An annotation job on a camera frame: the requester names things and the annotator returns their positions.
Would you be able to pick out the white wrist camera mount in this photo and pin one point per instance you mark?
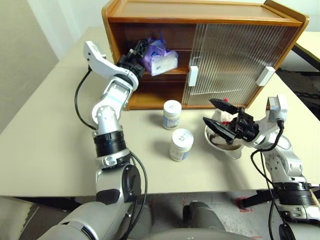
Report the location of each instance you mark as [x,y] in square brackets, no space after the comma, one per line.
[100,62]
[265,127]

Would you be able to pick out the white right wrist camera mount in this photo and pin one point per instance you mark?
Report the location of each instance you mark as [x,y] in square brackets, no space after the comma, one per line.
[265,127]

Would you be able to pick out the white bottle with blue label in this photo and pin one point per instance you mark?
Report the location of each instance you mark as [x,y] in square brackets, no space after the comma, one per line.
[172,112]
[181,145]

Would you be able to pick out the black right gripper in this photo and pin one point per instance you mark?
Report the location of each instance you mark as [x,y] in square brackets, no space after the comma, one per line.
[245,127]

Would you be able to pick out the purple tissue pack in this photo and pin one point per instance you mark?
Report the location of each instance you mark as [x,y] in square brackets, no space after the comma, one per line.
[162,62]

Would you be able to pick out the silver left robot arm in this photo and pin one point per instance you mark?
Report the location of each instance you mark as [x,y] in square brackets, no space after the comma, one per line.
[110,117]

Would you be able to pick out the metal bowl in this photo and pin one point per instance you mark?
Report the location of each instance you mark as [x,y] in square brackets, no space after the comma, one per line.
[235,153]

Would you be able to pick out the beige side table black frame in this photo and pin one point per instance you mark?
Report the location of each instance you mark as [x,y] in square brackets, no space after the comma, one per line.
[310,40]

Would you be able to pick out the grey right robot leg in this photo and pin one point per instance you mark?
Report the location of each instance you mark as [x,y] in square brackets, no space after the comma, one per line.
[205,215]

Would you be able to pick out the grey robot torso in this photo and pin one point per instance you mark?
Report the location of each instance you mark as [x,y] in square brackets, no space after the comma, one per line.
[200,235]

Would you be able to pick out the ribbed glass sliding door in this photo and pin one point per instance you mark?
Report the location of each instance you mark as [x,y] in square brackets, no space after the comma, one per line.
[275,50]
[202,50]

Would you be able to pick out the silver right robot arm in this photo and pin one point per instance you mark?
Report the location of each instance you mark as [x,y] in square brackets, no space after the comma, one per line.
[277,165]

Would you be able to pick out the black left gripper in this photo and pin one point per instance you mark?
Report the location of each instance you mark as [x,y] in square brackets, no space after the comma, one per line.
[131,65]

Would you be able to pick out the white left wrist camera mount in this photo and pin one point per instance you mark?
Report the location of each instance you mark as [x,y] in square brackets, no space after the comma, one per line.
[100,62]

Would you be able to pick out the wooden stick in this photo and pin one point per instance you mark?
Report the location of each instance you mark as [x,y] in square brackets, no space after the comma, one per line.
[315,198]

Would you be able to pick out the wooden cabinet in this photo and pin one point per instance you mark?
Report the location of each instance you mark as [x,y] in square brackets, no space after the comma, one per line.
[200,10]

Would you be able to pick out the white plush toy with scarf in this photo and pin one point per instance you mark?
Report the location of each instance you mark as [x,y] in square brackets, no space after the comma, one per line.
[220,116]

